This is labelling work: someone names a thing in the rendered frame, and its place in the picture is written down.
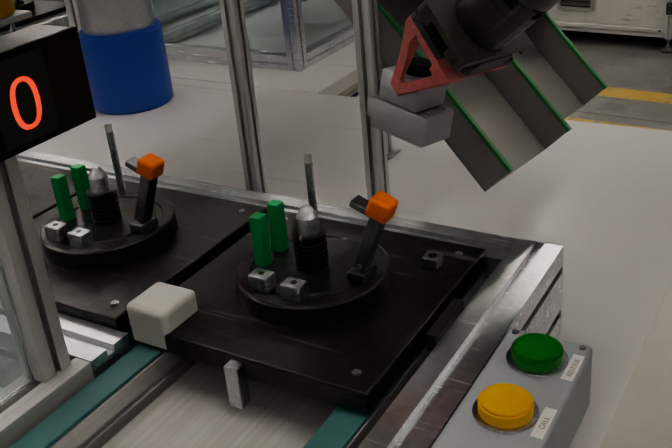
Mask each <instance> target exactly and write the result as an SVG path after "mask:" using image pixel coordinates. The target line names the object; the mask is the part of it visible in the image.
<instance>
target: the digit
mask: <svg viewBox="0 0 672 448"><path fill-rule="evenodd" d="M0 128H1V131H2V135H3V139H4V142H5V146H6V150H7V152H9V151H11V150H13V149H15V148H17V147H20V146H22V145H24V144H26V143H28V142H30V141H32V140H35V139H37V138H39V137H41V136H43V135H45V134H48V133H50V132H52V131H54V130H56V129H58V128H60V126H59V122H58V118H57V113H56V109H55V105H54V101H53V97H52V92H51V88H50V84H49V80H48V76H47V71H46V67H45V63H44V59H43V55H42V50H41V47H39V48H36V49H33V50H30V51H28V52H25V53H22V54H19V55H17V56H14V57H11V58H8V59H6V60H3V61H0Z"/></svg>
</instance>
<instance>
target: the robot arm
mask: <svg viewBox="0 0 672 448"><path fill-rule="evenodd" d="M560 1H561V0H425V1H424V2H423V3H422V4H420V5H419V6H418V8H417V10H415V11H414V12H413V13H412V14H411V15H410V16H409V17H408V18H407V20H406V23H405V28H404V34H403V39H402V45H401V50H400V55H399V58H398V61H397V64H396V67H395V70H394V73H393V76H392V79H391V86H392V87H393V89H394V91H395V92H396V94H397V95H398V96H400V95H404V94H409V93H413V92H417V91H421V90H426V89H430V88H435V87H439V86H444V85H448V84H451V83H455V82H458V81H461V80H462V79H463V78H467V77H471V76H475V75H479V74H483V73H487V72H491V71H495V70H499V69H502V68H505V67H506V66H507V65H509V64H510V63H511V62H512V61H513V55H512V54H514V53H518V52H519V54H522V53H523V52H524V51H526V50H527V49H528V48H529V47H531V45H532V43H531V41H530V39H529V37H528V36H527V34H526V33H525V30H526V29H527V28H528V27H530V26H531V25H532V24H533V23H534V22H536V21H537V20H538V19H539V18H540V17H541V16H543V15H544V14H545V13H546V12H548V11H549V10H550V9H551V8H552V7H554V6H555V5H556V4H557V3H558V2H560ZM418 44H420V45H421V47H422V49H423V50H424V52H425V54H426V55H427V57H428V59H429V60H430V62H431V64H432V66H431V67H430V68H429V70H430V71H431V74H432V75H431V76H429V77H426V78H422V79H418V80H414V81H410V82H406V81H405V79H404V77H405V75H406V72H407V70H408V68H409V65H410V63H411V61H412V58H413V56H414V54H415V51H416V49H417V47H418Z"/></svg>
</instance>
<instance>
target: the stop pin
mask: <svg viewBox="0 0 672 448"><path fill-rule="evenodd" d="M223 368H224V374H225V380H226V385H227V391H228V397H229V403H230V405H231V406H234V407H237V408H240V409H244V408H245V407H246V406H247V405H248V404H249V403H250V395H249V388H248V382H247V376H246V370H245V364H244V363H243V362H240V361H236V360H233V359H231V360H230V361H229V362H228V363H227V364H226V365H224V367H223Z"/></svg>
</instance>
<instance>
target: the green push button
mask: <svg viewBox="0 0 672 448"><path fill-rule="evenodd" d="M563 354H564V349H563V346H562V344H561V343H560V342H559V341H558V340H556V339H555V338H553V337H551V336H549V335H546V334H541V333H530V334H525V335H523V336H520V337H519V338H517V339H516V340H514V342H513V343H512V346H511V358H512V361H513V362H514V363H515V365H517V366H518V367H520V368H521V369H524V370H526V371H530V372H540V373H541V372H549V371H552V370H555V369H556V368H558V367H559V366H560V365H561V364H562V362H563Z"/></svg>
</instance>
